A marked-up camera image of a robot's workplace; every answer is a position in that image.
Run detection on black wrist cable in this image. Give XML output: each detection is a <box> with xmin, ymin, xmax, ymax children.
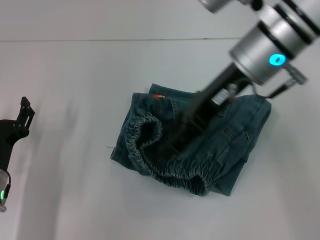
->
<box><xmin>251</xmin><ymin>65</ymin><xmax>309</xmax><ymax>100</ymax></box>
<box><xmin>4</xmin><ymin>171</ymin><xmax>13</xmax><ymax>201</ymax></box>

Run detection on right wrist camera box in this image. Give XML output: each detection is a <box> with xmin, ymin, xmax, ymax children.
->
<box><xmin>198</xmin><ymin>0</ymin><xmax>254</xmax><ymax>14</ymax></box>

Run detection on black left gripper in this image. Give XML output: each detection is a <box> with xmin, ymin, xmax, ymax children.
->
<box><xmin>0</xmin><ymin>96</ymin><xmax>36</xmax><ymax>174</ymax></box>

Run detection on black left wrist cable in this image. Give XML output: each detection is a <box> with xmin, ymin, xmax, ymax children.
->
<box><xmin>4</xmin><ymin>171</ymin><xmax>13</xmax><ymax>201</ymax></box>

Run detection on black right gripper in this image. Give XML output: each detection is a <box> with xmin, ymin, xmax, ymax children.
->
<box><xmin>169</xmin><ymin>62</ymin><xmax>251</xmax><ymax>157</ymax></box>

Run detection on blue denim shorts with print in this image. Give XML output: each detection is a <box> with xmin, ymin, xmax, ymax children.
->
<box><xmin>106</xmin><ymin>83</ymin><xmax>273</xmax><ymax>198</ymax></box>

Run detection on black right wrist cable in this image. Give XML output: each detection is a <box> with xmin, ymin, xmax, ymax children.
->
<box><xmin>251</xmin><ymin>65</ymin><xmax>309</xmax><ymax>100</ymax></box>

